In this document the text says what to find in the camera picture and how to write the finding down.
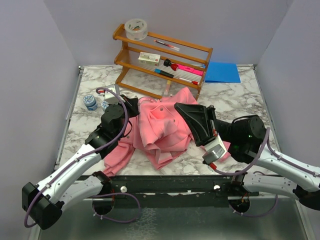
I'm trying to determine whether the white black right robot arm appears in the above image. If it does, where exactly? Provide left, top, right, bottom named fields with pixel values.
left=174, top=103, right=320, bottom=211

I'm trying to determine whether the pink zip jacket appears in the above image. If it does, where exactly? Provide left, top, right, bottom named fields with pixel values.
left=102, top=86, right=232, bottom=177

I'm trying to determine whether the blue white paint jar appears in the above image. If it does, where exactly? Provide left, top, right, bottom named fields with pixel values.
left=82, top=94, right=98, bottom=111
left=101, top=100, right=109, bottom=112

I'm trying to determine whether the white staples box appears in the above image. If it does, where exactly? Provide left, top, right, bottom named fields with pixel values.
left=138, top=52, right=161, bottom=67

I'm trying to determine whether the wooden three-tier shelf rack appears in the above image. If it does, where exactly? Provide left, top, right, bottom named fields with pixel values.
left=112, top=24, right=213, bottom=99

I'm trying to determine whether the white red pen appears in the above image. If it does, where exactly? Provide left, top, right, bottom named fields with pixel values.
left=177, top=77, right=199, bottom=86

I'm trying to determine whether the blue black marker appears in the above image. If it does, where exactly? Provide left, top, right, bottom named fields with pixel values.
left=154, top=68, right=174, bottom=78

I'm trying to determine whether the yellow pink glue stick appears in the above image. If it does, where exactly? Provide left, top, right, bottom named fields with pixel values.
left=163, top=80, right=172, bottom=96

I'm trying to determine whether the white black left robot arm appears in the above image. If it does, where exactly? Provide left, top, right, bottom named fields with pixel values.
left=21, top=95, right=139, bottom=230

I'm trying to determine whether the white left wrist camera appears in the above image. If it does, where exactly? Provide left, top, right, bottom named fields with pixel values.
left=97, top=84, right=120, bottom=104

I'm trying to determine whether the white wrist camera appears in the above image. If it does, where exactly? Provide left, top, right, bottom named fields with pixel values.
left=202, top=135, right=230, bottom=168
left=97, top=84, right=120, bottom=104

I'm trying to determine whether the pink highlighter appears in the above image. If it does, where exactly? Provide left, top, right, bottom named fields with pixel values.
left=178, top=64, right=204, bottom=77

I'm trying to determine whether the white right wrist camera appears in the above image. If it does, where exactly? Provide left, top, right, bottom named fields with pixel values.
left=202, top=135, right=230, bottom=168

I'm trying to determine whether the blue folder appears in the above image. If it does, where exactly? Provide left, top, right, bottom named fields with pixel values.
left=204, top=61, right=241, bottom=84

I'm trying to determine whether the clear tape roll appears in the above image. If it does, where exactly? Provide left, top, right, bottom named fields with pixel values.
left=124, top=18, right=148, bottom=41

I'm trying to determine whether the red clear pen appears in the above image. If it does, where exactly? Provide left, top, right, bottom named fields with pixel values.
left=154, top=39, right=180, bottom=52

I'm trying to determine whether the black metal base rail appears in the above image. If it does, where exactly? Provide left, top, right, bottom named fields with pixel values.
left=92, top=175, right=258, bottom=210

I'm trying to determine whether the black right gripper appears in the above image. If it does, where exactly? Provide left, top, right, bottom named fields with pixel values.
left=175, top=101, right=238, bottom=147

